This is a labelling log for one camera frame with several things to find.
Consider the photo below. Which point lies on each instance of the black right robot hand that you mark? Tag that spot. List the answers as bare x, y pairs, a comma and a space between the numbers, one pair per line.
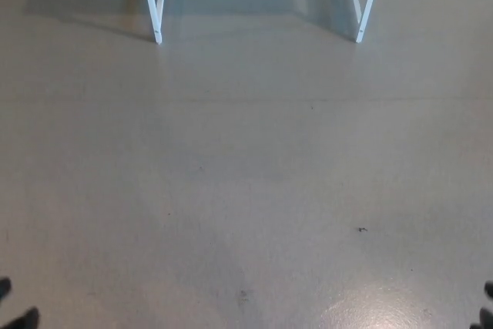
487, 317

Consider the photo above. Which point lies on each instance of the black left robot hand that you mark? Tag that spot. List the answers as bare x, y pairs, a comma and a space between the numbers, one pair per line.
29, 319

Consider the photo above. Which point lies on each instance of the white desk leg frame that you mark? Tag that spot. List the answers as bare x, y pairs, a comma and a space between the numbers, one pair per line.
370, 1
150, 1

